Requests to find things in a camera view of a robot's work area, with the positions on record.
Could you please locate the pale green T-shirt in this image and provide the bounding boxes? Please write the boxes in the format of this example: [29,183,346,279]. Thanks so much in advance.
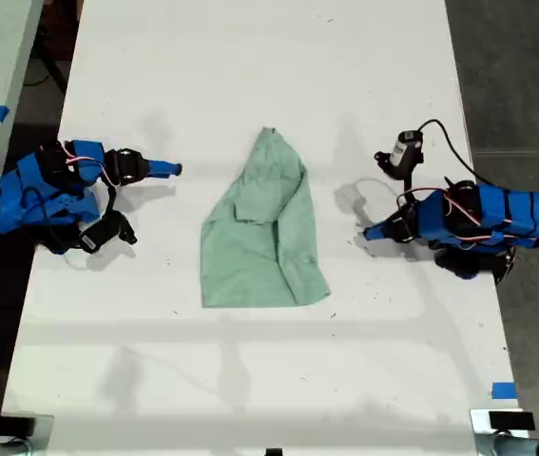
[199,125,332,310]

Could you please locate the small blue tape patch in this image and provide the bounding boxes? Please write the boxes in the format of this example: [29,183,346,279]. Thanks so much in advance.
[491,381,519,401]

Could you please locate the red and white arm wires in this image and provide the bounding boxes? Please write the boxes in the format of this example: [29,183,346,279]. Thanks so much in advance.
[395,187,521,252]
[61,142,115,188]

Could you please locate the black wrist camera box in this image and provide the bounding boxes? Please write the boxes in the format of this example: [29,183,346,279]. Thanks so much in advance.
[78,211,138,255]
[374,130,427,181]

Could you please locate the black camera cable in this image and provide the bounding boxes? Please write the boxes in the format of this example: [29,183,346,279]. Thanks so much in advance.
[414,118,489,187]
[20,186,85,257]

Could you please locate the thin black floor cable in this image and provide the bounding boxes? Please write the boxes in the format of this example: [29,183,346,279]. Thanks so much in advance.
[22,45,68,95]

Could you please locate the metal table clamp bracket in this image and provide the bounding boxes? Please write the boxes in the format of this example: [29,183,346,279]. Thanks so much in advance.
[0,412,56,451]
[469,408,537,450]

